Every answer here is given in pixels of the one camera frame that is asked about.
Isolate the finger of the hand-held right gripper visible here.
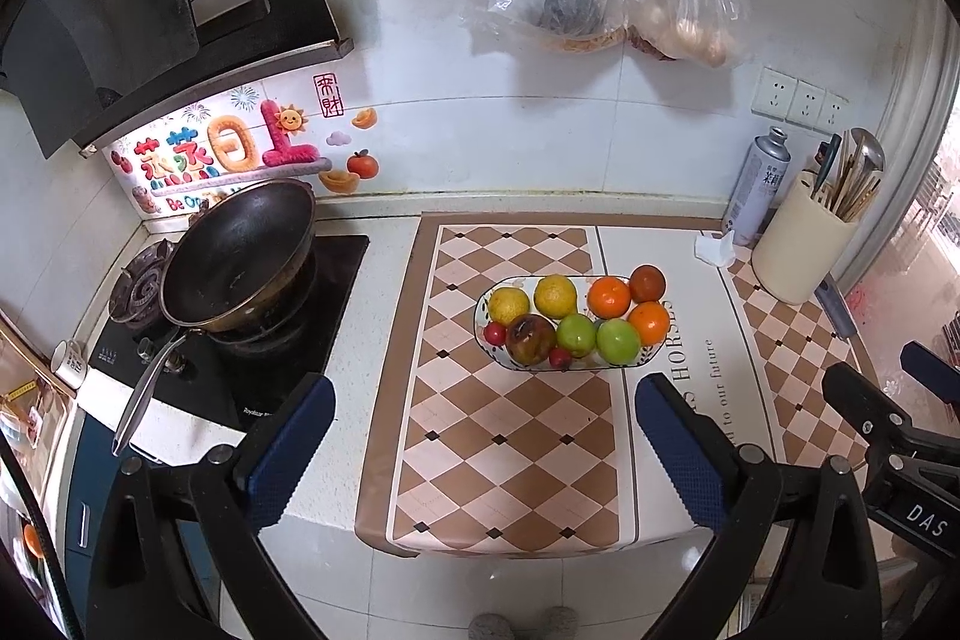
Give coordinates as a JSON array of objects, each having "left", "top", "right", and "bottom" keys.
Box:
[
  {"left": 900, "top": 341, "right": 960, "bottom": 405},
  {"left": 821, "top": 362, "right": 927, "bottom": 461}
]

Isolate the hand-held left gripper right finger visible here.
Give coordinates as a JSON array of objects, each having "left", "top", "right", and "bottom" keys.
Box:
[{"left": 634, "top": 374, "right": 882, "bottom": 640}]

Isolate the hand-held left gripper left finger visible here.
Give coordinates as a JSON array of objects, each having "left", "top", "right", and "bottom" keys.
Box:
[{"left": 86, "top": 372, "right": 337, "bottom": 640}]

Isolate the large green apple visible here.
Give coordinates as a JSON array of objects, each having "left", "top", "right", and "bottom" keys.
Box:
[{"left": 596, "top": 318, "right": 642, "bottom": 365}]

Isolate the small green apple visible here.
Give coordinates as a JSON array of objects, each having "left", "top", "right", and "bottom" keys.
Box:
[{"left": 556, "top": 313, "right": 599, "bottom": 357}]

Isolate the dark orange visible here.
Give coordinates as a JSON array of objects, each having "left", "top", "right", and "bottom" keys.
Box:
[{"left": 628, "top": 265, "right": 667, "bottom": 304}]

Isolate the large brown-yellow fruit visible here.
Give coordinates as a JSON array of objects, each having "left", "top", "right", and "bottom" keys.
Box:
[{"left": 505, "top": 314, "right": 557, "bottom": 365}]

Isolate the yellow-green orange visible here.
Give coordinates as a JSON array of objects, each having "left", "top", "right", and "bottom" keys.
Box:
[{"left": 534, "top": 275, "right": 578, "bottom": 320}]

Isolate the oval floral plate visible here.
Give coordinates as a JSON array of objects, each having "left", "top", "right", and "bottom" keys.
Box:
[{"left": 474, "top": 275, "right": 672, "bottom": 372}]

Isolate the grey kitchen knife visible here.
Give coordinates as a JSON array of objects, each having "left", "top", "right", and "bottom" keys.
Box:
[{"left": 814, "top": 280, "right": 856, "bottom": 341}]

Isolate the black glass gas stove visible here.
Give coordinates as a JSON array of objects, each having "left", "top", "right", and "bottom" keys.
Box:
[{"left": 88, "top": 233, "right": 370, "bottom": 431}]

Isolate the small bright orange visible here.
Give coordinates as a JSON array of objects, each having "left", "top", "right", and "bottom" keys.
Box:
[{"left": 628, "top": 301, "right": 671, "bottom": 345}]

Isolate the cream utensil holder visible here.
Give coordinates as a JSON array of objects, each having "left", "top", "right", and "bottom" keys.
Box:
[{"left": 752, "top": 175, "right": 857, "bottom": 305}]

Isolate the checkered brown counter mat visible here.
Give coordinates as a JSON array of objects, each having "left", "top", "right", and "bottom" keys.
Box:
[{"left": 354, "top": 210, "right": 878, "bottom": 560}]

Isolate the bundle of wooden chopsticks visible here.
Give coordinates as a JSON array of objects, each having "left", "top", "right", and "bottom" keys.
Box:
[{"left": 825, "top": 134, "right": 882, "bottom": 221}]

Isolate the crumpled white tissue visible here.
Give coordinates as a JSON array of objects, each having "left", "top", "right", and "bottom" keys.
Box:
[{"left": 694, "top": 229, "right": 736, "bottom": 268}]

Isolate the black wok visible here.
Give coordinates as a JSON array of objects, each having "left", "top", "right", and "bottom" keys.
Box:
[{"left": 112, "top": 179, "right": 317, "bottom": 457}]

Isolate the grey fuzzy slipper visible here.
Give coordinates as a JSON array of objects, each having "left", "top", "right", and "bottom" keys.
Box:
[
  {"left": 469, "top": 612, "right": 515, "bottom": 640},
  {"left": 540, "top": 606, "right": 578, "bottom": 640}
]

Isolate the blue cabinet door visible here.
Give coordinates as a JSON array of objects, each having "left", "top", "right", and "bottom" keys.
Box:
[{"left": 64, "top": 407, "right": 226, "bottom": 611}]

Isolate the gas burner grate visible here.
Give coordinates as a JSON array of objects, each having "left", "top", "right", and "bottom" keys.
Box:
[{"left": 109, "top": 242, "right": 177, "bottom": 330}]

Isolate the yellow lemon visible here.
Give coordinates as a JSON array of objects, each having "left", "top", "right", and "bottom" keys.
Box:
[{"left": 489, "top": 286, "right": 531, "bottom": 326}]

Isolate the metal ladle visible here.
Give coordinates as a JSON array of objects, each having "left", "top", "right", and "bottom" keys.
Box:
[{"left": 850, "top": 127, "right": 887, "bottom": 176}]

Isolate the silver spray can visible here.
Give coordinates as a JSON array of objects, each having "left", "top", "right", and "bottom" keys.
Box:
[{"left": 721, "top": 126, "right": 792, "bottom": 247}]

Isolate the white cup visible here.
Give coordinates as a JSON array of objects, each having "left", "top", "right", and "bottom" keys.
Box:
[{"left": 51, "top": 340, "right": 89, "bottom": 390}]

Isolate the black range hood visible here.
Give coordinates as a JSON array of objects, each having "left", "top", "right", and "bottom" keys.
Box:
[{"left": 0, "top": 0, "right": 355, "bottom": 161}]

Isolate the black handled utensil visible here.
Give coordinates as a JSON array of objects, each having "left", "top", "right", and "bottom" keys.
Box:
[{"left": 812, "top": 134, "right": 843, "bottom": 197}]

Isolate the white wall socket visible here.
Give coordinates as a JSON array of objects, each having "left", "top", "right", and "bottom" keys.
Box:
[
  {"left": 816, "top": 91, "right": 848, "bottom": 133},
  {"left": 752, "top": 66, "right": 797, "bottom": 122},
  {"left": 791, "top": 79, "right": 826, "bottom": 127}
]

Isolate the colourful wall sticker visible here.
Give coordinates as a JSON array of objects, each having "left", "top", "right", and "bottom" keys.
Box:
[{"left": 105, "top": 74, "right": 380, "bottom": 217}]

